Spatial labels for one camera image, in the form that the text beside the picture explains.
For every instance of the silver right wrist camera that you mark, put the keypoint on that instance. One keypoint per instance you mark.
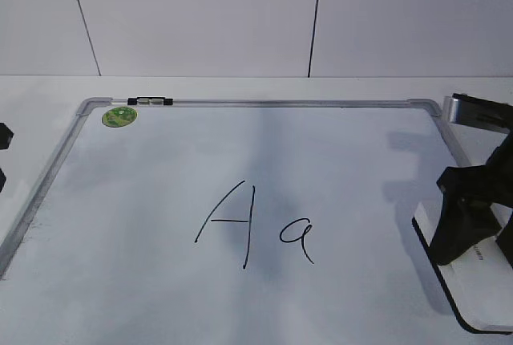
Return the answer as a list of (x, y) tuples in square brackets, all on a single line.
[(478, 113)]

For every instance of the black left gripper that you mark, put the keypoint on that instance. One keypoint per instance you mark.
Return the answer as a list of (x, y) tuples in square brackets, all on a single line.
[(6, 136)]

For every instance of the white board with grey frame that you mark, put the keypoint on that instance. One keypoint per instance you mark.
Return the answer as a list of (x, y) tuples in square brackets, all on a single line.
[(234, 222)]

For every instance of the round green sticker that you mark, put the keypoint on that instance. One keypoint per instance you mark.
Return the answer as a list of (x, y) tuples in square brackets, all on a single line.
[(119, 117)]

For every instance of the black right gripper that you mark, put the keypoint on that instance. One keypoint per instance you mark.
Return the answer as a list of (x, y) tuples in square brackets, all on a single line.
[(466, 217)]

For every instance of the white board eraser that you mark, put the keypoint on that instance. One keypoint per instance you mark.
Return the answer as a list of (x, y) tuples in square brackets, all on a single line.
[(477, 285)]

